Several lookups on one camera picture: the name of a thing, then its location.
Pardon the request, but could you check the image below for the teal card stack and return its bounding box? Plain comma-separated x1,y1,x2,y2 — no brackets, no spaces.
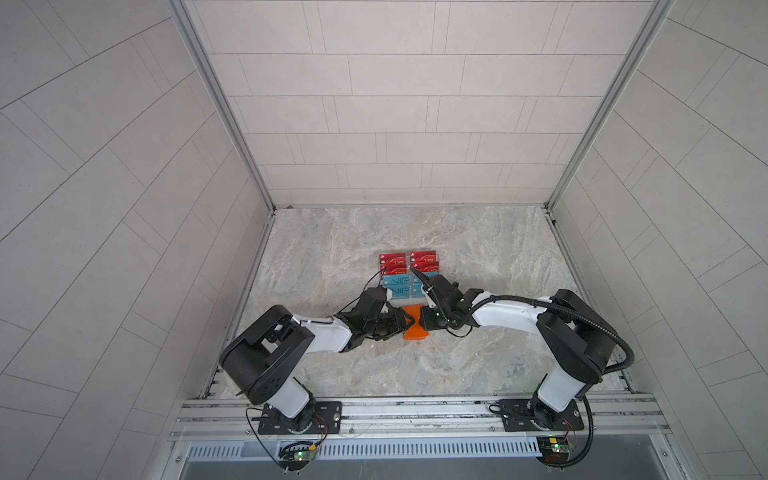
410,271,439,298
381,274,411,299

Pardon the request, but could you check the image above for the circuit board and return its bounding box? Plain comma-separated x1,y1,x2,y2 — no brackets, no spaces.
278,441,320,471
536,437,575,465

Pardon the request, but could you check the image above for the red card left stack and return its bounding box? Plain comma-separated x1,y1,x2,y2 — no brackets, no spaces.
379,252,408,276

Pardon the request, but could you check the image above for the teal card right stack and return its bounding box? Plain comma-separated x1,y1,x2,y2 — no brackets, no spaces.
410,271,439,298

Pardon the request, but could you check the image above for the red card right stack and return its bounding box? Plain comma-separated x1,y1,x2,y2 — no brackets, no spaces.
409,250,440,273

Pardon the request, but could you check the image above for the aluminium corner post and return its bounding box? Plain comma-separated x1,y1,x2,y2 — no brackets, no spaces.
544,0,675,214
167,0,277,216

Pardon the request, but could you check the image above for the red card stack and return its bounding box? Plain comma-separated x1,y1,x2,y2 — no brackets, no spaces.
409,250,440,273
379,252,408,276

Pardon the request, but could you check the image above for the right circuit board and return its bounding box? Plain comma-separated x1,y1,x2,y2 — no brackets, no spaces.
536,437,575,465

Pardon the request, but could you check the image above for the aluminium corner post left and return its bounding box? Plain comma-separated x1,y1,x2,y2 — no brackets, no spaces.
167,0,277,216

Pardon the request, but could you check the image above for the teal card left stack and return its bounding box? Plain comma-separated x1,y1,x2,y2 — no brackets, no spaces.
381,274,411,299

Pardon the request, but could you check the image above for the orange card holder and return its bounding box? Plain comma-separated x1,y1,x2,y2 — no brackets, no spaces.
403,305,429,342

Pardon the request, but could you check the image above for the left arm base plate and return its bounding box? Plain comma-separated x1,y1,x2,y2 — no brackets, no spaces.
257,399,343,435

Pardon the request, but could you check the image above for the black corrugated cable conduit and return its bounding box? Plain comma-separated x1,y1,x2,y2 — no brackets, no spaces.
467,293,636,469

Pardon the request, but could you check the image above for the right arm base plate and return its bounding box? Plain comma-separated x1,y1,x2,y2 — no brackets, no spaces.
488,399,588,432

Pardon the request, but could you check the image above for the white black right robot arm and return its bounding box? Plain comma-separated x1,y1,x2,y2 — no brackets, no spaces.
412,269,634,429

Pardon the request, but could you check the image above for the aluminium corner post right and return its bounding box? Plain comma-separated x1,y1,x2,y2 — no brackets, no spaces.
544,0,675,214

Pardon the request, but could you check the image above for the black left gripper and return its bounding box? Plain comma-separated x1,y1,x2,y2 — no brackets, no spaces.
360,308,415,341

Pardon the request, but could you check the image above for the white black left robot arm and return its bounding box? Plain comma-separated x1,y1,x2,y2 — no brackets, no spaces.
219,287,417,431

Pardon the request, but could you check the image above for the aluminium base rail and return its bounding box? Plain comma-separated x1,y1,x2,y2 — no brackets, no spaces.
170,392,670,442

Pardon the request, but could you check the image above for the left circuit board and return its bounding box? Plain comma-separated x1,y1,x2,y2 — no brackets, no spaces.
278,441,320,471

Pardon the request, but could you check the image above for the vent grille strip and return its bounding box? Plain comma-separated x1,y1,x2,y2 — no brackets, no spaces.
187,437,542,461

